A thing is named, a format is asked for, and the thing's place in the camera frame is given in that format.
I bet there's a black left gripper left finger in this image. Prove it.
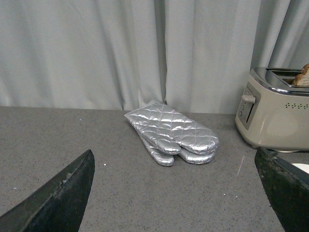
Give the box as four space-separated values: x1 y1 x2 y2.
0 150 95 232

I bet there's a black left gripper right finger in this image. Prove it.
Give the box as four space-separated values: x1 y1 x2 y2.
254 147 309 232

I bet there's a brown bread slice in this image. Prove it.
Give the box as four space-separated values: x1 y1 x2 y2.
292 64 309 87

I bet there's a beige two-slot toaster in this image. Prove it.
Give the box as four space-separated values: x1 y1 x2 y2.
235 67 309 152

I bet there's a white round plate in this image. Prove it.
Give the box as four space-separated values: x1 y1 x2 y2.
293 163 309 174

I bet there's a lower silver quilted oven mitt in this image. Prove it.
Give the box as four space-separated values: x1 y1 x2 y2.
139 134 216 167

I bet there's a silver quilted oven mitt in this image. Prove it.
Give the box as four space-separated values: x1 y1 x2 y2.
125 102 219 155
139 134 216 167

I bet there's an upper silver quilted oven mitt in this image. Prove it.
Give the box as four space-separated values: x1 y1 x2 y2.
125 102 219 155

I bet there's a grey curtain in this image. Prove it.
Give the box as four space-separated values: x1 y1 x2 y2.
0 0 309 114

